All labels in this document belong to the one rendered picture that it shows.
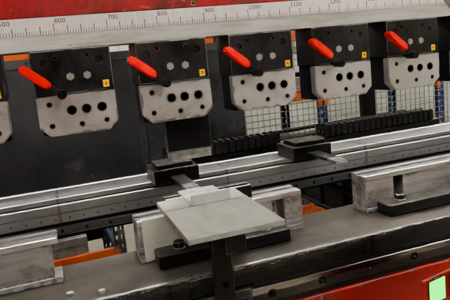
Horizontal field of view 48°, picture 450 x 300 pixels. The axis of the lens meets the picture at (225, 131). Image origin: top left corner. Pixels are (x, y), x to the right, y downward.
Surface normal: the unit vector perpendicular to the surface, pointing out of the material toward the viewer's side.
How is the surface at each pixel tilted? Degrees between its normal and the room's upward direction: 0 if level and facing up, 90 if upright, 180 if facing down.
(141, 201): 90
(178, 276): 0
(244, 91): 90
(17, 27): 90
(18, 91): 90
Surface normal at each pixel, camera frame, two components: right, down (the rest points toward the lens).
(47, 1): 0.33, 0.11
